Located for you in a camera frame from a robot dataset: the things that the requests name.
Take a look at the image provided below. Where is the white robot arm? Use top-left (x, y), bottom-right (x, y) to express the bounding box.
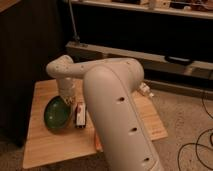
top-left (46, 55), bottom-right (164, 171)

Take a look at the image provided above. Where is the orange carrot piece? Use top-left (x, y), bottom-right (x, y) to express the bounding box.
top-left (94, 132), bottom-right (102, 152)

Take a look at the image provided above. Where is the metal lamp pole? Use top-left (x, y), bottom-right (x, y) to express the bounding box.
top-left (68, 0), bottom-right (80, 44)

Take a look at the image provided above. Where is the black cable on floor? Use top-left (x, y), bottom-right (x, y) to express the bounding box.
top-left (177, 71), bottom-right (213, 163)

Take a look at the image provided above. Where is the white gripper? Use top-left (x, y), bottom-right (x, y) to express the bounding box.
top-left (58, 78), bottom-right (75, 104)

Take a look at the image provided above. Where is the black handle on shelf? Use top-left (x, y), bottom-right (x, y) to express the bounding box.
top-left (164, 56), bottom-right (194, 66)

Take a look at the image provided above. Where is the green ceramic bowl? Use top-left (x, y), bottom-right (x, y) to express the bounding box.
top-left (44, 96), bottom-right (72, 131)

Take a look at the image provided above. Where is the wooden shelf beam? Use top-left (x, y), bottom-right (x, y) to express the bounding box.
top-left (66, 41), bottom-right (213, 79)

